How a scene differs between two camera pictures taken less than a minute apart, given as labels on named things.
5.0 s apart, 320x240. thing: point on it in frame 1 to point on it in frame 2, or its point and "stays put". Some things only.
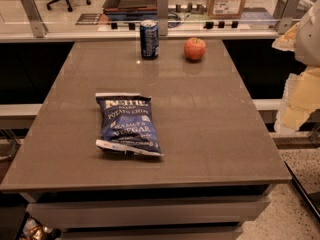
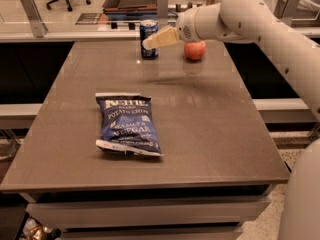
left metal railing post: [33, 14] stays put
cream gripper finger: [301, 98] to [186, 31]
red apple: [194, 48] stays put
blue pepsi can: [149, 39] stays put
